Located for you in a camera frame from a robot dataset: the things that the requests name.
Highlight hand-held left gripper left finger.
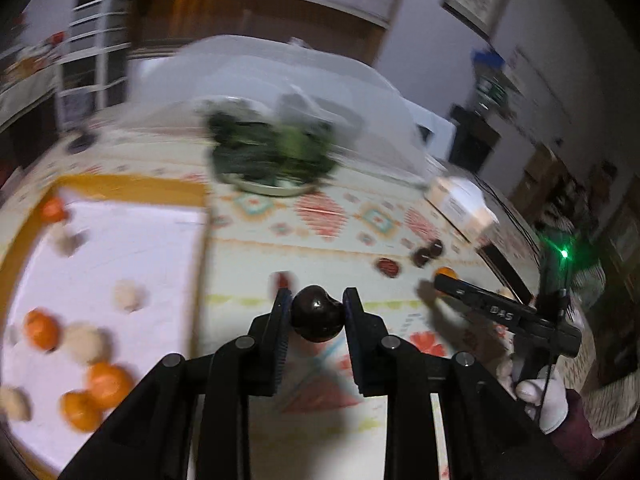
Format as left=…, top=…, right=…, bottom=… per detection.
left=60, top=287, right=293, bottom=480

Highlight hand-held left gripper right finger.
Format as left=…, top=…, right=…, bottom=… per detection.
left=342, top=287, right=571, bottom=480

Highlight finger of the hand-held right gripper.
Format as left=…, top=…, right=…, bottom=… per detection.
left=434, top=275, right=486, bottom=311

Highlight yellow-rimmed white tray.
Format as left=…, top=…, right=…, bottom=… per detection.
left=0, top=172, right=211, bottom=480

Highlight person's right forearm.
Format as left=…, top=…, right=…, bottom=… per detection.
left=547, top=387, right=606, bottom=471

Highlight person's right hand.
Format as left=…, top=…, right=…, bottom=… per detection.
left=497, top=355, right=571, bottom=436

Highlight black flat phone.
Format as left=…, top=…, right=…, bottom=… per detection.
left=480, top=242, right=536, bottom=306

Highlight pale tissue pack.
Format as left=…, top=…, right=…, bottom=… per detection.
left=425, top=175, right=501, bottom=243

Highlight patterned tablecloth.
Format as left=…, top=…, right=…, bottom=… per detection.
left=0, top=125, right=601, bottom=480

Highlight pale round plate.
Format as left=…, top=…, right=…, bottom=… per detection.
left=220, top=170, right=321, bottom=198

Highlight brown cardboard boxes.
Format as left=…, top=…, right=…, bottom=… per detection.
left=510, top=142, right=571, bottom=206

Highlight white appliance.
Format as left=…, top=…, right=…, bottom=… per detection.
left=405, top=100, right=456, bottom=156

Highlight green spinach leaves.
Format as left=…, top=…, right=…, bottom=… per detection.
left=205, top=105, right=341, bottom=186

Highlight clear container green label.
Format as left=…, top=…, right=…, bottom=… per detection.
left=472, top=47, right=526, bottom=121

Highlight white mesh food cover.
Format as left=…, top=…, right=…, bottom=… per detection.
left=125, top=35, right=436, bottom=191

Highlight small dark object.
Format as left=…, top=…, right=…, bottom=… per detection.
left=65, top=132, right=98, bottom=153

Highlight white drawer cabinet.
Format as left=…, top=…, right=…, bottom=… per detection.
left=55, top=0, right=133, bottom=131

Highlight cluttered side table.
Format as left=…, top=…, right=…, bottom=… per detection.
left=0, top=45, right=61, bottom=131

